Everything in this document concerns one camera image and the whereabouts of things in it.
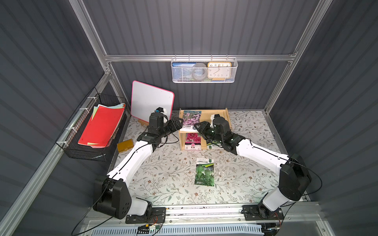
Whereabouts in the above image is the purple flower seed bag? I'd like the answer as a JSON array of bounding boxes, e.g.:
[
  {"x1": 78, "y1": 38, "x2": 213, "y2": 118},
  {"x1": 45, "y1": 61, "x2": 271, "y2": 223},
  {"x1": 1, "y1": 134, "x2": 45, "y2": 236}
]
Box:
[{"x1": 180, "y1": 110, "x2": 202, "y2": 133}]

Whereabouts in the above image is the wooden two-tier shelf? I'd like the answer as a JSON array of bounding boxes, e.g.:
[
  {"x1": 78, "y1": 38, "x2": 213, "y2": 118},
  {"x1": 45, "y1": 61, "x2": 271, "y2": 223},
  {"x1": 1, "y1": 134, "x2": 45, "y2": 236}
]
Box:
[{"x1": 179, "y1": 108, "x2": 232, "y2": 150}]

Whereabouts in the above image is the green gourd seed bag top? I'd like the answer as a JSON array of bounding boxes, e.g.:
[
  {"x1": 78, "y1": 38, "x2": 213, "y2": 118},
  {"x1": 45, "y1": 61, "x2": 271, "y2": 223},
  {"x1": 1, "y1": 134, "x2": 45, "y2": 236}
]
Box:
[{"x1": 195, "y1": 158, "x2": 215, "y2": 186}]

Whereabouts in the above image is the green gourd seed bag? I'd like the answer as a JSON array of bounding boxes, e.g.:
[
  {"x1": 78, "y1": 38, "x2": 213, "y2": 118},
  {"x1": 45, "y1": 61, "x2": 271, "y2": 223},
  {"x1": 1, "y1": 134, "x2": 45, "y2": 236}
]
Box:
[
  {"x1": 195, "y1": 158, "x2": 215, "y2": 186},
  {"x1": 206, "y1": 141, "x2": 222, "y2": 149}
]

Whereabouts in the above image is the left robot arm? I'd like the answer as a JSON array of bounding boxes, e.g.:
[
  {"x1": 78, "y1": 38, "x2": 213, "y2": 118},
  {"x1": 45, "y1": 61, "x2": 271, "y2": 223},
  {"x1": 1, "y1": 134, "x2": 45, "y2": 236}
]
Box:
[{"x1": 92, "y1": 111, "x2": 184, "y2": 219}]

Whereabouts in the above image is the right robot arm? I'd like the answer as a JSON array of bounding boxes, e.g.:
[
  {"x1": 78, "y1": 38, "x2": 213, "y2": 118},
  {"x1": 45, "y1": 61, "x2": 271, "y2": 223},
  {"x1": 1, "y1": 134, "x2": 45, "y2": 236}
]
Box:
[{"x1": 194, "y1": 115, "x2": 312, "y2": 219}]

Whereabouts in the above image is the green gourd seed bag bottom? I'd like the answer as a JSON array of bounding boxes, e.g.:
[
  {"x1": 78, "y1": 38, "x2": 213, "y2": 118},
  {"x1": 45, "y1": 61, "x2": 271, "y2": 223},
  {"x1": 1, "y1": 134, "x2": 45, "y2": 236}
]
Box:
[{"x1": 206, "y1": 141, "x2": 222, "y2": 149}]

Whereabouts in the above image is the pink flower seed bag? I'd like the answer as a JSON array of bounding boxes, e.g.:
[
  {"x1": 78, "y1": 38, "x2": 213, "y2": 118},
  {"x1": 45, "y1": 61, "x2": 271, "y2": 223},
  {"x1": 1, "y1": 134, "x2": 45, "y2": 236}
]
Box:
[{"x1": 184, "y1": 133, "x2": 201, "y2": 151}]

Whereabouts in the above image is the wooden whiteboard easel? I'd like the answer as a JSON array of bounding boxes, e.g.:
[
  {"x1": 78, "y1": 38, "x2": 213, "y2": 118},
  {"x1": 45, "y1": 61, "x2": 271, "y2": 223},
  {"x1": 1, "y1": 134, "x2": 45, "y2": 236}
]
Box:
[{"x1": 138, "y1": 119, "x2": 149, "y2": 126}]

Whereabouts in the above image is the pink framed whiteboard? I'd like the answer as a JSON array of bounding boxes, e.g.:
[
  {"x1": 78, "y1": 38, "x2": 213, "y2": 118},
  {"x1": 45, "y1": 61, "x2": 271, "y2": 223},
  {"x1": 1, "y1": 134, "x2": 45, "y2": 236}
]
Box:
[{"x1": 131, "y1": 81, "x2": 175, "y2": 122}]

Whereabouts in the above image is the blue box in basket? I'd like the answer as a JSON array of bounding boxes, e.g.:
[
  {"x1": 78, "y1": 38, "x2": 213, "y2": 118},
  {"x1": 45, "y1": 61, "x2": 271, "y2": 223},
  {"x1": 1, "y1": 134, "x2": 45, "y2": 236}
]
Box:
[{"x1": 171, "y1": 62, "x2": 196, "y2": 83}]

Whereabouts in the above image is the yellow sponge block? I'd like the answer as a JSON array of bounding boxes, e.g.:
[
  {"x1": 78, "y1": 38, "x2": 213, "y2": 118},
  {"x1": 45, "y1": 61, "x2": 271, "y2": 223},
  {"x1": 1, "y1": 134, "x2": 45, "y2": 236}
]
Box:
[{"x1": 117, "y1": 139, "x2": 134, "y2": 153}]

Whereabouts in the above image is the grey tape roll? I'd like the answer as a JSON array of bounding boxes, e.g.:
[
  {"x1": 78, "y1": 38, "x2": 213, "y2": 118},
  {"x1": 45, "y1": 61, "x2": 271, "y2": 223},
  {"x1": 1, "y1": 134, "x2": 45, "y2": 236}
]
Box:
[{"x1": 192, "y1": 63, "x2": 208, "y2": 81}]

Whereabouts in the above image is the yellow square clock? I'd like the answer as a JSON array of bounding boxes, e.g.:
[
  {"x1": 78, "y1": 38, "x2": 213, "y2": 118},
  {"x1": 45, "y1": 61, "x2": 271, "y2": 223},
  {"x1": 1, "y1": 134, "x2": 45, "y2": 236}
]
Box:
[{"x1": 207, "y1": 62, "x2": 232, "y2": 80}]

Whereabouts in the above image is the red paper folder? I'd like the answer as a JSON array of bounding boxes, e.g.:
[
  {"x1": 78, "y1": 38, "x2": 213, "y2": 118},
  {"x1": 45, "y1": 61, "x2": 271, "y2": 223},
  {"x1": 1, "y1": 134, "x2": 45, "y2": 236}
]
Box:
[{"x1": 78, "y1": 103, "x2": 126, "y2": 148}]

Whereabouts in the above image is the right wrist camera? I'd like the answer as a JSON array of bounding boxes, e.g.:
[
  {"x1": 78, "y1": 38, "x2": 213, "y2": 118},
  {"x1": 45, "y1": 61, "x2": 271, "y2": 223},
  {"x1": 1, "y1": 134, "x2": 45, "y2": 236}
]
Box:
[{"x1": 210, "y1": 114, "x2": 220, "y2": 121}]

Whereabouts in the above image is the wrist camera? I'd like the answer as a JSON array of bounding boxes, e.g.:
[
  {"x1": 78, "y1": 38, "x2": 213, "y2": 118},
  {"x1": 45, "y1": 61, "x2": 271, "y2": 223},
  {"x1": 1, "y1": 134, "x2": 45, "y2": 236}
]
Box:
[
  {"x1": 210, "y1": 114, "x2": 220, "y2": 121},
  {"x1": 155, "y1": 107, "x2": 167, "y2": 115}
]

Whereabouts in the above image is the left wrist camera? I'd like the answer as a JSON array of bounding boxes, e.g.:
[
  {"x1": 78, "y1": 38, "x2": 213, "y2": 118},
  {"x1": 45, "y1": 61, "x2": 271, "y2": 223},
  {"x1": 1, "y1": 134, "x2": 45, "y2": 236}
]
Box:
[{"x1": 155, "y1": 107, "x2": 167, "y2": 115}]

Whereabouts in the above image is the white wire wall basket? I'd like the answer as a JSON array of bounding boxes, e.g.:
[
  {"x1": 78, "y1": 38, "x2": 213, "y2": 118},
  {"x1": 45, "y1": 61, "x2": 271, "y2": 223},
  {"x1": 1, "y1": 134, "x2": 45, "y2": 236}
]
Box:
[{"x1": 170, "y1": 56, "x2": 238, "y2": 84}]

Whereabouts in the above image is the black wire side basket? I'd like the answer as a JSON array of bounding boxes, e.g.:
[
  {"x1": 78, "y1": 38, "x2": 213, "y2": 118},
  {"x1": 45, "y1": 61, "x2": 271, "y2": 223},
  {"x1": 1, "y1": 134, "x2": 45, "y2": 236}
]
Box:
[{"x1": 56, "y1": 93, "x2": 128, "y2": 162}]

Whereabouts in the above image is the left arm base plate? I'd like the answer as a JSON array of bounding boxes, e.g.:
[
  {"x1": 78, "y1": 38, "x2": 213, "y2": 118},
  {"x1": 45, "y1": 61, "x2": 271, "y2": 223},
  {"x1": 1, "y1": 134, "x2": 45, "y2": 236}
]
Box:
[{"x1": 125, "y1": 207, "x2": 167, "y2": 225}]

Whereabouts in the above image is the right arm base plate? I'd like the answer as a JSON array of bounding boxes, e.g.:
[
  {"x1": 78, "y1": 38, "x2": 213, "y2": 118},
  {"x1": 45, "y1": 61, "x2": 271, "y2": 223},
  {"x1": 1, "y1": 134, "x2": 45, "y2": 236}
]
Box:
[{"x1": 241, "y1": 204, "x2": 284, "y2": 221}]

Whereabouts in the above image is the white vented cable duct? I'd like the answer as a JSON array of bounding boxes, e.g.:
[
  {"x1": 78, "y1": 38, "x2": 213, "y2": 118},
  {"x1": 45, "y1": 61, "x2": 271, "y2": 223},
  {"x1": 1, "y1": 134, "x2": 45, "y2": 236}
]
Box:
[{"x1": 91, "y1": 223, "x2": 264, "y2": 236}]

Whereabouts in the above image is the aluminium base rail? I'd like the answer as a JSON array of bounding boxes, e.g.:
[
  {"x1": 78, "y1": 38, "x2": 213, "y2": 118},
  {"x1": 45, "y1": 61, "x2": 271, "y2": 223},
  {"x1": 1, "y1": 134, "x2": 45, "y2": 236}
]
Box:
[{"x1": 82, "y1": 202, "x2": 322, "y2": 227}]

